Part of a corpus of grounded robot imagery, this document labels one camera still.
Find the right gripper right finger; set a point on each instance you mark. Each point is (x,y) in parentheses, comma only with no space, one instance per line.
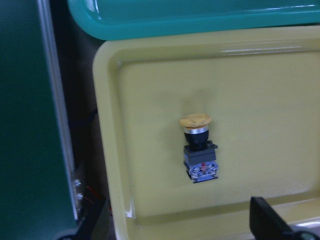
(266,224)

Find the yellow push button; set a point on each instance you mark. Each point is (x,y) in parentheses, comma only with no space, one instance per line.
(200,151)

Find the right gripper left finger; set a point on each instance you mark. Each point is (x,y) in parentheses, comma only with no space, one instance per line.
(95,225)

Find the green conveyor belt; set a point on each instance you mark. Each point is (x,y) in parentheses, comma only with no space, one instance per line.
(35,200)

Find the green plastic tray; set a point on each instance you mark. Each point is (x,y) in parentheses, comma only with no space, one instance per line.
(129,19)

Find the yellow plastic tray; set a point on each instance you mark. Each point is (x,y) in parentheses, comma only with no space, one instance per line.
(261,88)

